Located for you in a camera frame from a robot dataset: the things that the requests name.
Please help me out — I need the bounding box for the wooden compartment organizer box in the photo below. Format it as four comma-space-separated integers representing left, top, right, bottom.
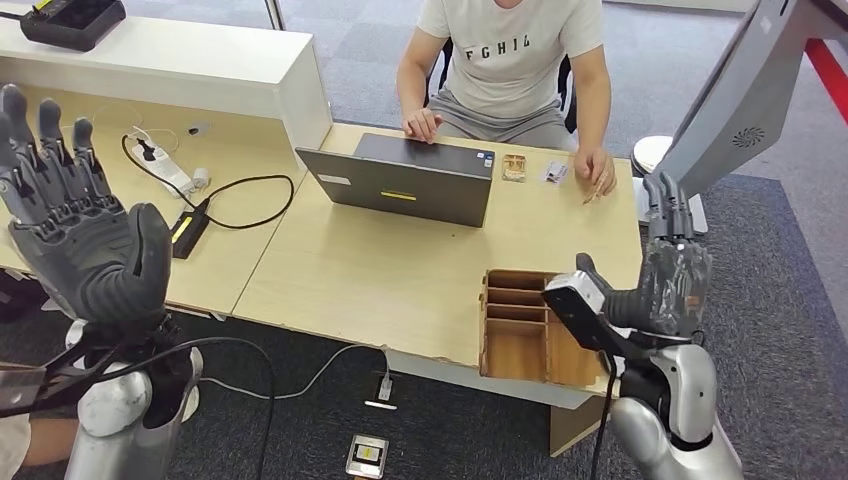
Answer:
478, 268, 611, 389

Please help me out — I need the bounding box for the white power strip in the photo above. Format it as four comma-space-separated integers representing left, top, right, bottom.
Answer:
130, 137, 197, 200

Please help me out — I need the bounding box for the black office chair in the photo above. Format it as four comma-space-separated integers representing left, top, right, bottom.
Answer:
423, 39, 578, 132

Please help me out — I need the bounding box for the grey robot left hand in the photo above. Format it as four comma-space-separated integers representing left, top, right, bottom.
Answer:
0, 84, 174, 326

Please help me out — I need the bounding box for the black power cable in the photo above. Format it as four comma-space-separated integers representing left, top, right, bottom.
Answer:
120, 134, 295, 232

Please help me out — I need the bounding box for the person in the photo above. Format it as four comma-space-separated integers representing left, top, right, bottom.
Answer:
396, 0, 619, 200
0, 404, 84, 480

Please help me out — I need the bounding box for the thin white cable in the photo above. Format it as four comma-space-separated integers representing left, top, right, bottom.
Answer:
92, 102, 180, 157

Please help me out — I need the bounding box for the round white base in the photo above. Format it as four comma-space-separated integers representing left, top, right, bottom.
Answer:
630, 135, 670, 177

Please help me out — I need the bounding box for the white plug adapter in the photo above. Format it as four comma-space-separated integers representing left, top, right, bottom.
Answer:
362, 372, 399, 413

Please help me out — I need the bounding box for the beige desk side panel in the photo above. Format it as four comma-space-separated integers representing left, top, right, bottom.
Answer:
548, 396, 614, 458

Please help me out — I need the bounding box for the grey kiosk stand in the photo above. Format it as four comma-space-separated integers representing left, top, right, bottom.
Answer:
632, 0, 848, 236

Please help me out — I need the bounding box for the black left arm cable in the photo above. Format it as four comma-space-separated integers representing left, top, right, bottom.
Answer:
99, 336, 276, 480

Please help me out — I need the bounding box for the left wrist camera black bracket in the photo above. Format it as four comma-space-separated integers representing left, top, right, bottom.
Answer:
0, 344, 121, 419

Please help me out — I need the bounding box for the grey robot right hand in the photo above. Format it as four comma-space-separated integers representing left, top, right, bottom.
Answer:
574, 172, 713, 339

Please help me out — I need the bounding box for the white cable under desk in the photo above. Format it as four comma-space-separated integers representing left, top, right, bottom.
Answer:
198, 344, 392, 402

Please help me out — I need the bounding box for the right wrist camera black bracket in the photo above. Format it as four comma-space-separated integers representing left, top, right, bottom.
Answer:
541, 270, 654, 362

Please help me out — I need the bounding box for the dark grey laptop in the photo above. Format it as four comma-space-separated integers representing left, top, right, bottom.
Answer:
295, 132, 497, 230

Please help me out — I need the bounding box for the red bar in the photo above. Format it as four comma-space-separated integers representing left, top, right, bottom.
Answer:
804, 38, 848, 127

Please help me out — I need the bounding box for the black desktop device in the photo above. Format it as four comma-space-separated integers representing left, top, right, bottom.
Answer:
19, 0, 127, 53

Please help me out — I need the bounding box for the silver device with screen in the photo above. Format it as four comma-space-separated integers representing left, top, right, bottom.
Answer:
344, 433, 390, 480

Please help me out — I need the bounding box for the wrist camera black bracket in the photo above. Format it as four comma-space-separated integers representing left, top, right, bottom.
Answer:
0, 344, 121, 419
541, 270, 654, 362

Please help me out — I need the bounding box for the wooden room key card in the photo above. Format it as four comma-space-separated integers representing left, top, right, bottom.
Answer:
581, 168, 607, 207

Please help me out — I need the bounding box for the black power adapter yellow label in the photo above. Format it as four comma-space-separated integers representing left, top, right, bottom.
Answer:
170, 210, 212, 261

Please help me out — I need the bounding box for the white desk shelf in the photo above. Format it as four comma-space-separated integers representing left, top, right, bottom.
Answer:
0, 14, 334, 160

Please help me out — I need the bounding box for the person's left hand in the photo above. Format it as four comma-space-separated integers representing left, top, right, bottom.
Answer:
572, 145, 619, 198

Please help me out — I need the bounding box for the person's right hand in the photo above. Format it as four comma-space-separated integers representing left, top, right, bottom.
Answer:
402, 107, 444, 145

